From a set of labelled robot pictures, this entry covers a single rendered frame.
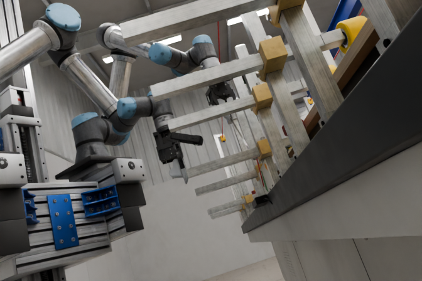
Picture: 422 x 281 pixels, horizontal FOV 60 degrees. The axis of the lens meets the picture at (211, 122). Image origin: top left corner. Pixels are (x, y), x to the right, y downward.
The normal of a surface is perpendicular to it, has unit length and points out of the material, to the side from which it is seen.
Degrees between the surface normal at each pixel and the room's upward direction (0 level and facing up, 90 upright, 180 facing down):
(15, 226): 90
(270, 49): 90
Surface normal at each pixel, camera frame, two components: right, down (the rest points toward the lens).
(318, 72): -0.04, -0.31
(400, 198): -0.95, 0.29
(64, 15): 0.52, -0.50
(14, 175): 0.79, -0.41
